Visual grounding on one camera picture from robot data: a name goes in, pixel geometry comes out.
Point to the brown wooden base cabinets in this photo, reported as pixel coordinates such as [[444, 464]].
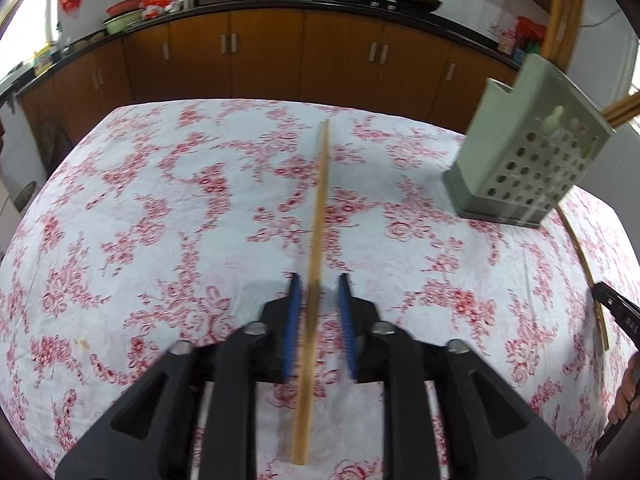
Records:
[[265, 60]]

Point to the red bag on counter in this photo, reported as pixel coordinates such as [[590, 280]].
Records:
[[525, 35]]

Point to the green basin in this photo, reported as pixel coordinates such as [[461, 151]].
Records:
[[122, 24]]

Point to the bright window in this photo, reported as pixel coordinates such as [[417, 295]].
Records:
[[25, 25]]

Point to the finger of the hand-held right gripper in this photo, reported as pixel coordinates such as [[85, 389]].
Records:
[[620, 315]]

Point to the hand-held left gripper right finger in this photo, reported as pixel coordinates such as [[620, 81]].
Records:
[[348, 330]]

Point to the green perforated chopstick holder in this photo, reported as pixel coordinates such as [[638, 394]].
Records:
[[510, 135]]

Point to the red basin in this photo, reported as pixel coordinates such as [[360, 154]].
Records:
[[124, 7]]

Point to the red and white bags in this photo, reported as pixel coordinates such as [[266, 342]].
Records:
[[157, 4]]

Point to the red floral white tablecloth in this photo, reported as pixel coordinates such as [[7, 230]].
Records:
[[175, 235]]

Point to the barred window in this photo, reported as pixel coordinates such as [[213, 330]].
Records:
[[634, 60]]

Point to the person's right hand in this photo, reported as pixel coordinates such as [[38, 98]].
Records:
[[629, 392]]

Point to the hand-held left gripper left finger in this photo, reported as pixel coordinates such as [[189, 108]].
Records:
[[291, 330]]

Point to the black gas stove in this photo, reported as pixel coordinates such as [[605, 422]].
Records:
[[382, 2]]

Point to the black kitchen countertop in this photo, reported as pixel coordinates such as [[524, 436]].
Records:
[[225, 6]]

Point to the yellow detergent bottle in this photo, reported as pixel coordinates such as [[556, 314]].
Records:
[[43, 62]]

